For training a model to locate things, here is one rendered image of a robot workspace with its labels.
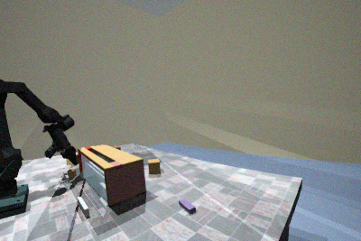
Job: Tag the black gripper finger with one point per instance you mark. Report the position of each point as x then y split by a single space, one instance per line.
72 158

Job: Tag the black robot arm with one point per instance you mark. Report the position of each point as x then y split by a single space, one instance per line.
10 158

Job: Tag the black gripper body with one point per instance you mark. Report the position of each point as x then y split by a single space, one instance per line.
64 145

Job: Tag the small purple block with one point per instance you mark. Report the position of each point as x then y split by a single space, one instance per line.
187 205

